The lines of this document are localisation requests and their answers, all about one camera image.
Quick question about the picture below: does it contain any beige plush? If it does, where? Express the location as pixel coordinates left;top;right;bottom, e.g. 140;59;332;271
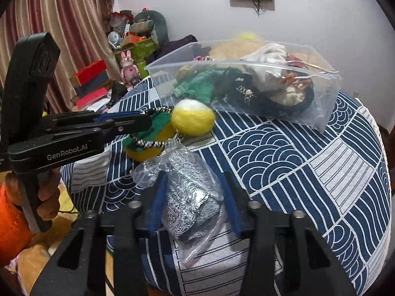
209;41;263;63

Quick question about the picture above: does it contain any blue white small toy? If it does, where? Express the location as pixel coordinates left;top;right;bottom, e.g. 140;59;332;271
108;31;121;49

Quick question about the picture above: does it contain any white plush toy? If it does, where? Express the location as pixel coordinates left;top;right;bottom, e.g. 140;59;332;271
240;43;289;91

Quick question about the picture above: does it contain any yellow felt lemon keychain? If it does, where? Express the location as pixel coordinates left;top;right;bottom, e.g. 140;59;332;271
123;99;216;163

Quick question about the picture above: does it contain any striped curtain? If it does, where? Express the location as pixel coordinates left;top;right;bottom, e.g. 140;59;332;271
0;0;117;115

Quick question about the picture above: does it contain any grey knit cloth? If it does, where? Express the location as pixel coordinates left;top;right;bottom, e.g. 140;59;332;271
131;143;226;266

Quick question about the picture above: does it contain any pink rabbit figure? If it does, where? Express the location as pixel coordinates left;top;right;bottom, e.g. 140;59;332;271
120;50;141;86

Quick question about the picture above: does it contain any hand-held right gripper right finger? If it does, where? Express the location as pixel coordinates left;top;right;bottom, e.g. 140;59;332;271
222;172;359;296

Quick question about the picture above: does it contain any green box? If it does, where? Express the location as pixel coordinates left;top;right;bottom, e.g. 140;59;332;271
114;39;160;69

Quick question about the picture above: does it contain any green knit toy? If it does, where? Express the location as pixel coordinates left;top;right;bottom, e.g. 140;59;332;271
172;69;229;104

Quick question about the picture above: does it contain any green plush dinosaur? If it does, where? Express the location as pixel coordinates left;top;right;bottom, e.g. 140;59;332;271
132;9;169;47

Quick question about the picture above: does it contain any blue white patterned tablecloth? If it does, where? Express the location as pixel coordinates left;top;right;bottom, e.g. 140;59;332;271
60;75;393;296

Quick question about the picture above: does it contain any dark purple cloth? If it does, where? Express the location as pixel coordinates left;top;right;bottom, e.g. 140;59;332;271
145;35;211;66

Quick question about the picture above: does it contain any beige cloth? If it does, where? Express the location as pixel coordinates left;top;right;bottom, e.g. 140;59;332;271
15;243;51;286

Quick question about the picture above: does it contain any person's left forearm orange sleeve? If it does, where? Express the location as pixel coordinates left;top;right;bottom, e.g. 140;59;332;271
0;183;36;266

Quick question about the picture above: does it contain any orange charm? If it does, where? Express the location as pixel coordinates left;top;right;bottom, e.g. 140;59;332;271
283;72;310;87

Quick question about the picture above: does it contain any black hair band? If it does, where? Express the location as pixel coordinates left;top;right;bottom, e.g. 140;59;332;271
265;86;316;119

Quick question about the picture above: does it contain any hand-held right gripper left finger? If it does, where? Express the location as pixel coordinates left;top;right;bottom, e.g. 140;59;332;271
31;172;169;296

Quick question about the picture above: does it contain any red flat box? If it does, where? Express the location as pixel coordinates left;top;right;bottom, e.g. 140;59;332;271
75;88;109;111

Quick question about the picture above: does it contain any clear plastic storage box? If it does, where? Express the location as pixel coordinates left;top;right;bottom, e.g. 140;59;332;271
144;39;343;135

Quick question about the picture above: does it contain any black beaded pouch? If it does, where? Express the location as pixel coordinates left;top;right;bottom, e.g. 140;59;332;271
213;67;257;106

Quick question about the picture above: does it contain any person's left hand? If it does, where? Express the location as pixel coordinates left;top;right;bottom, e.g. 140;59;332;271
5;167;61;222

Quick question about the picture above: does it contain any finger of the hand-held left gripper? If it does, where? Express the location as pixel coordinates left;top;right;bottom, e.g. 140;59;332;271
46;110;152;129
52;118;154;143

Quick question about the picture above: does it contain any red and grey box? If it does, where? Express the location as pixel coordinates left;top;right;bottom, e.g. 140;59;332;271
70;60;109;87

